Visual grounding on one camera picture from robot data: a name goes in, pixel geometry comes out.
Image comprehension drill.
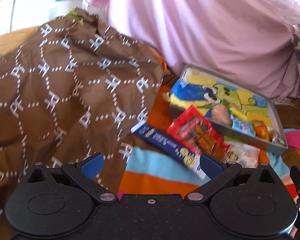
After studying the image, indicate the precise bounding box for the grey tray box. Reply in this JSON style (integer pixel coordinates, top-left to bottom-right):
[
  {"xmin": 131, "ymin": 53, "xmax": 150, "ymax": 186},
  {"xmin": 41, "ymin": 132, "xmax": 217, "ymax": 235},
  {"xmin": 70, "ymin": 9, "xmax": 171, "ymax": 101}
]
[{"xmin": 170, "ymin": 64, "xmax": 288, "ymax": 155}]

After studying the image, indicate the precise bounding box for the cartoon drawing paper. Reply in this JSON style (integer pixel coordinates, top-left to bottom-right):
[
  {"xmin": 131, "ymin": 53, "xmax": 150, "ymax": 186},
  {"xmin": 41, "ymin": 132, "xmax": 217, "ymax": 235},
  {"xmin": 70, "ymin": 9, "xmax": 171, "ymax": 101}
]
[{"xmin": 168, "ymin": 66, "xmax": 272, "ymax": 127}]

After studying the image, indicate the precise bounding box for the brown PF patterned cloth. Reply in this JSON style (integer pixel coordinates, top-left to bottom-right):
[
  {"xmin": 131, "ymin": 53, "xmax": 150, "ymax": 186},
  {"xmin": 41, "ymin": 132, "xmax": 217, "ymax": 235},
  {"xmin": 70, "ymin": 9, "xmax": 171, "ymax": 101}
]
[{"xmin": 0, "ymin": 9, "xmax": 167, "ymax": 239}]

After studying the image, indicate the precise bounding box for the pink fabric cover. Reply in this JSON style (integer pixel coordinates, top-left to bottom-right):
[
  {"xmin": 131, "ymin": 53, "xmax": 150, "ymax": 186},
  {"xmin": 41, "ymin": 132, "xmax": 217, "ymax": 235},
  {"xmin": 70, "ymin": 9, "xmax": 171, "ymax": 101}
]
[{"xmin": 84, "ymin": 0, "xmax": 300, "ymax": 98}]

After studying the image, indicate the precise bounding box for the dark blue snack bar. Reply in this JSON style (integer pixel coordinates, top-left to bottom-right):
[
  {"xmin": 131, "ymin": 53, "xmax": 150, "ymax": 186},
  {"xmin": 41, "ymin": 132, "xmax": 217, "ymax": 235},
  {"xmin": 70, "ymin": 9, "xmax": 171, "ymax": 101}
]
[{"xmin": 130, "ymin": 120, "xmax": 208, "ymax": 180}]

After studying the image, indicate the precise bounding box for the colourful cartoon blanket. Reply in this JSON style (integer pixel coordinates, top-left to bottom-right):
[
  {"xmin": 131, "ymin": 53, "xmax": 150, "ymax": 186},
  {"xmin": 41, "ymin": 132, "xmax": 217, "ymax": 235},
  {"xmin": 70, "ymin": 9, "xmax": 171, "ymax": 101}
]
[{"xmin": 119, "ymin": 99, "xmax": 300, "ymax": 199}]

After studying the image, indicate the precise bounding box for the light blue snack packet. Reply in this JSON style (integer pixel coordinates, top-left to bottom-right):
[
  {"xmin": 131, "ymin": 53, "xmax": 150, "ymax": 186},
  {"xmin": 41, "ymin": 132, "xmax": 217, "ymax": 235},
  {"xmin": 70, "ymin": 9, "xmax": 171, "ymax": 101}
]
[{"xmin": 232, "ymin": 118, "xmax": 256, "ymax": 137}]

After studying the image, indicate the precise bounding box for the yellow gold snack packet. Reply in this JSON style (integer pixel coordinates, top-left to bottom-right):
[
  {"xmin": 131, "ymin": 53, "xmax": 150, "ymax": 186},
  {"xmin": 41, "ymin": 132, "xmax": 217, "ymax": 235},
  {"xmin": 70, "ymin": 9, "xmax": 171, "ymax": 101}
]
[{"xmin": 252, "ymin": 120, "xmax": 267, "ymax": 130}]

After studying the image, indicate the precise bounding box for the round rice cracker packet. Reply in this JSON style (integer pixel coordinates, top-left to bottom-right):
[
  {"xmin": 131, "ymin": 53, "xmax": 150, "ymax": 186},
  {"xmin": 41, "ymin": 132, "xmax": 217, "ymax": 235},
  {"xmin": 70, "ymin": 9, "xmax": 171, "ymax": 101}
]
[{"xmin": 211, "ymin": 104, "xmax": 232, "ymax": 126}]

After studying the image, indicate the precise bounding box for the orange mandarin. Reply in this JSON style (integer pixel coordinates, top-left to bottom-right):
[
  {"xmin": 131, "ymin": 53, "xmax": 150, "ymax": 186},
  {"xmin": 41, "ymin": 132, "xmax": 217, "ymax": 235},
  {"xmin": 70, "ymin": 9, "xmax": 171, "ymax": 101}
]
[{"xmin": 254, "ymin": 125, "xmax": 270, "ymax": 141}]

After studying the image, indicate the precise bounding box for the white egg snack packet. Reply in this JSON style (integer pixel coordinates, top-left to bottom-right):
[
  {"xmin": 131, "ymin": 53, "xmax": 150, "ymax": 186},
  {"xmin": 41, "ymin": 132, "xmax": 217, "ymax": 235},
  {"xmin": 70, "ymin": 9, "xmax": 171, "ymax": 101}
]
[{"xmin": 223, "ymin": 141, "xmax": 260, "ymax": 168}]

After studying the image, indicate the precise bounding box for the clear seaweed cracker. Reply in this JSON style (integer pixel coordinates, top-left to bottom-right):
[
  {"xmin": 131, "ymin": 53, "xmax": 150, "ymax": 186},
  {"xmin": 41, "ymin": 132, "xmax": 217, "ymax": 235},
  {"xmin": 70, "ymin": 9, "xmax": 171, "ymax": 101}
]
[{"xmin": 267, "ymin": 127, "xmax": 285, "ymax": 145}]

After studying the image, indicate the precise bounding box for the red snack packet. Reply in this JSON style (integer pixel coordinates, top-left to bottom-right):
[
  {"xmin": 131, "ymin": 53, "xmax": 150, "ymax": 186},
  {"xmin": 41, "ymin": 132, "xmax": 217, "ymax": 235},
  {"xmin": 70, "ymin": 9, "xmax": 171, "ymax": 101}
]
[{"xmin": 166, "ymin": 106, "xmax": 229, "ymax": 160}]

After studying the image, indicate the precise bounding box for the yellow green snack packet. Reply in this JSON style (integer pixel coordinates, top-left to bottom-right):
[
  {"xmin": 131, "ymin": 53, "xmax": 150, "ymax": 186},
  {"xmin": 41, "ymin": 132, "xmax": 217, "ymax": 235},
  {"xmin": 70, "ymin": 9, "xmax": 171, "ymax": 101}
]
[{"xmin": 228, "ymin": 106, "xmax": 248, "ymax": 121}]

